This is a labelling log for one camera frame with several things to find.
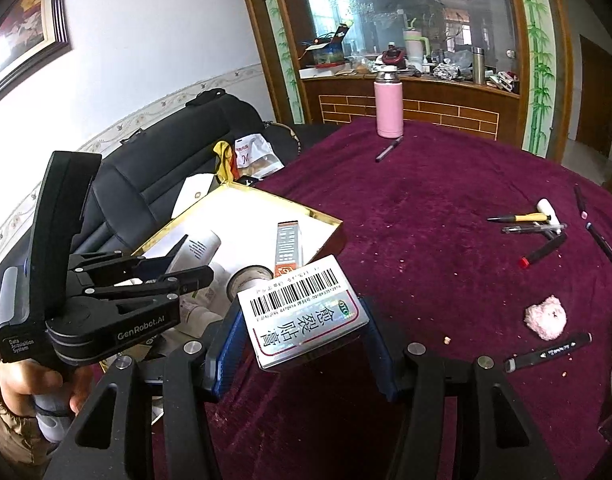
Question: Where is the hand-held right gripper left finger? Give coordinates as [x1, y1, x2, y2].
[43, 302, 247, 480]

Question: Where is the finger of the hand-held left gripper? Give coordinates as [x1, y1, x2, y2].
[86, 266, 215, 305]
[68, 250, 187, 283]

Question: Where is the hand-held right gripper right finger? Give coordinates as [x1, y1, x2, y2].
[358, 296, 562, 480]

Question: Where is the black tape roll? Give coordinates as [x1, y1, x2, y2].
[226, 264, 275, 303]

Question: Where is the small silver medicine box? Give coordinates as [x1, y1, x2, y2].
[237, 254, 371, 372]

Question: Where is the gold rimmed white box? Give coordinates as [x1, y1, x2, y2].
[130, 181, 344, 321]

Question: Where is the long black box orange label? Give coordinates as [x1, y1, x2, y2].
[274, 220, 303, 281]

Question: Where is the person's left forearm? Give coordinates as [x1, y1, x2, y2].
[0, 364, 51, 466]

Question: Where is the person's left hand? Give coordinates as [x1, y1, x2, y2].
[0, 360, 94, 416]

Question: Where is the white card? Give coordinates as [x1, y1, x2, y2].
[173, 173, 217, 218]

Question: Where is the black leather sofa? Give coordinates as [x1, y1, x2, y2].
[0, 89, 301, 281]

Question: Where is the maroon tablecloth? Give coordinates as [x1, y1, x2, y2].
[150, 122, 612, 480]

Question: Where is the yellow plastic bag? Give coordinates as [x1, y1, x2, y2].
[213, 141, 239, 183]

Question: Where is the white snack bag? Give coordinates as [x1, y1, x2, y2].
[233, 133, 284, 181]

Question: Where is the black marker white print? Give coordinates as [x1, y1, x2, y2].
[502, 332, 593, 372]

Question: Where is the crumpled white tissue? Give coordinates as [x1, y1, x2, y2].
[523, 295, 568, 340]

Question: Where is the black marker red cap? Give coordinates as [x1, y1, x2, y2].
[518, 232, 568, 268]

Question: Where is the clear pen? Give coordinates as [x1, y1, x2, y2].
[501, 222, 568, 235]

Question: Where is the yellow black pen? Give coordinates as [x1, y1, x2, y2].
[487, 212, 549, 224]

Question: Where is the dark pen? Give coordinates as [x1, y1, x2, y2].
[375, 136, 404, 163]

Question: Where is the pink thermos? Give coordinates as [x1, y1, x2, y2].
[374, 65, 404, 139]

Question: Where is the long black pen blue tip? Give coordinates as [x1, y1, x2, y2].
[585, 221, 612, 283]

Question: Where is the blue cardboard box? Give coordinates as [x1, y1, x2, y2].
[298, 25, 349, 68]

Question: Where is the wooden cabinet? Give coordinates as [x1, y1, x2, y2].
[300, 67, 529, 143]

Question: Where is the white green pitcher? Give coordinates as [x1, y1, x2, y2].
[403, 30, 429, 66]

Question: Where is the wooden door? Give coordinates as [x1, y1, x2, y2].
[577, 35, 612, 158]

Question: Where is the framed wall picture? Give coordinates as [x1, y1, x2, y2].
[0, 0, 74, 111]

